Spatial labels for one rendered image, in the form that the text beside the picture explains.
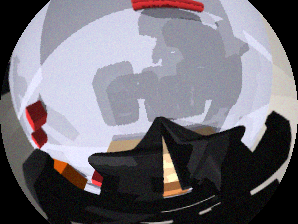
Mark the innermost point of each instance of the red flat bar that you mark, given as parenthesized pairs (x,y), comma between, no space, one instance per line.
(188,4)

